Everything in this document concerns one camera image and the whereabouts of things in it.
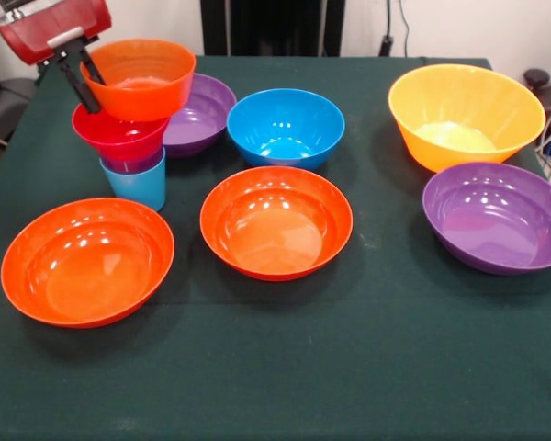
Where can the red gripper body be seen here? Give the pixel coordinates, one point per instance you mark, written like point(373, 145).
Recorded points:
point(50, 30)

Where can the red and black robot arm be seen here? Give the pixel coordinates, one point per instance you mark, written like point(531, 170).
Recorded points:
point(27, 7)

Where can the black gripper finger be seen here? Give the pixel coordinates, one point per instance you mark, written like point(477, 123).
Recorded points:
point(80, 87)
point(92, 66)

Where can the pink plastic bowl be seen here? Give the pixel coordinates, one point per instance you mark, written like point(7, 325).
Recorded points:
point(119, 138)

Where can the blue plastic bowl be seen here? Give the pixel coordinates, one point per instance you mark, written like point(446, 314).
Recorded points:
point(284, 124)

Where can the purple plastic bowl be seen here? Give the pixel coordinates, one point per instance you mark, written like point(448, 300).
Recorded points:
point(202, 119)
point(496, 220)

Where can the large yellow-orange bowl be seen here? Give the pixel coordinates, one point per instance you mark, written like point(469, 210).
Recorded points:
point(464, 101)

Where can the blue plastic cup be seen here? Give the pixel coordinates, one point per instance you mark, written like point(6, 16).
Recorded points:
point(138, 188)

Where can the dark green tablecloth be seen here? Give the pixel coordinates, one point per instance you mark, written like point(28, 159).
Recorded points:
point(257, 344)

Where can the wide red-orange bowl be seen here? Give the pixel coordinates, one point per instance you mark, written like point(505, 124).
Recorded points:
point(87, 271)
point(275, 229)

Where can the purple plastic cup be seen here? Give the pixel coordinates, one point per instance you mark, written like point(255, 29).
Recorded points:
point(133, 164)

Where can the small deep orange bowl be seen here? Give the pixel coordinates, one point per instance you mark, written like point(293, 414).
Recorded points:
point(142, 92)

